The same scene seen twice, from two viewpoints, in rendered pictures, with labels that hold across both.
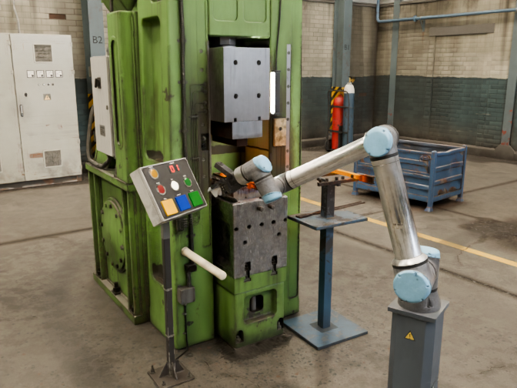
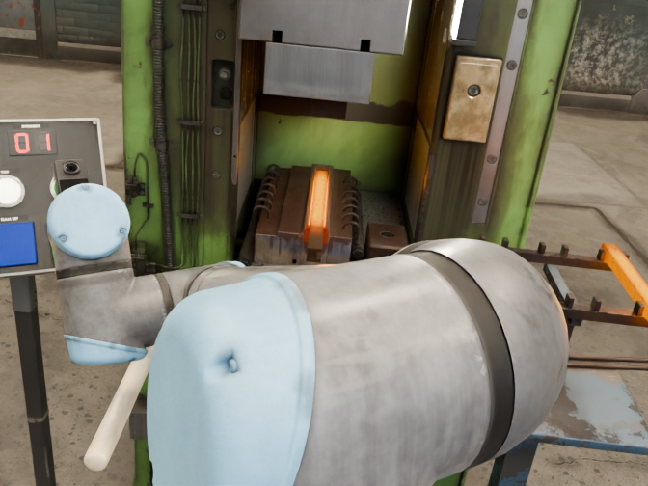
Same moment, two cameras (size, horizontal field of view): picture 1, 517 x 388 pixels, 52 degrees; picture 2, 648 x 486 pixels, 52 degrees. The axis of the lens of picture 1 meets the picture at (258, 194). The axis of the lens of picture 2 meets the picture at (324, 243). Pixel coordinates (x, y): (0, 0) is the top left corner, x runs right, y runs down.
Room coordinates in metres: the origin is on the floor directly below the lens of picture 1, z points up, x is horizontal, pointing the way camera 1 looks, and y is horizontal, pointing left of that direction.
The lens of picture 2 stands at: (1.94, -0.64, 1.57)
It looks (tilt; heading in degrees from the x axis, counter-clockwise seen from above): 26 degrees down; 32
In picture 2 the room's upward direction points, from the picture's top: 6 degrees clockwise
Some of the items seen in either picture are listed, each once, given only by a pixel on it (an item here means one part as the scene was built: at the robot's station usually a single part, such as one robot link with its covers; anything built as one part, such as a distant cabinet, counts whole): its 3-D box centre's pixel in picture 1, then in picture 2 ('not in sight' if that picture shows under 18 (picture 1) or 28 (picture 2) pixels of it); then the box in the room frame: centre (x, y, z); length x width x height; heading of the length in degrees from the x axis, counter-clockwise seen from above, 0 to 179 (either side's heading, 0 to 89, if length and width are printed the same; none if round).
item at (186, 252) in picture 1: (203, 262); (128, 390); (2.70, 0.30, 0.62); 0.44 x 0.05 x 0.05; 33
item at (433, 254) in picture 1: (421, 266); not in sight; (2.23, -0.74, 0.79); 0.17 x 0.15 x 0.18; 154
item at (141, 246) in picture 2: (181, 223); (141, 270); (2.87, 0.44, 0.80); 0.06 x 0.03 x 0.14; 123
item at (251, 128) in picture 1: (228, 126); (322, 53); (3.14, 0.18, 1.32); 0.42 x 0.20 x 0.10; 33
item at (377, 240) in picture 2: not in sight; (386, 248); (3.12, -0.06, 0.95); 0.12 x 0.08 x 0.06; 33
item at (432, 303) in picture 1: (419, 293); not in sight; (2.24, -0.74, 0.65); 0.19 x 0.19 x 0.10
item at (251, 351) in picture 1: (252, 343); not in sight; (2.93, 0.04, 0.01); 0.58 x 0.39 x 0.01; 123
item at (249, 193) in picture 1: (229, 185); (308, 209); (3.14, 0.18, 0.96); 0.42 x 0.20 x 0.09; 33
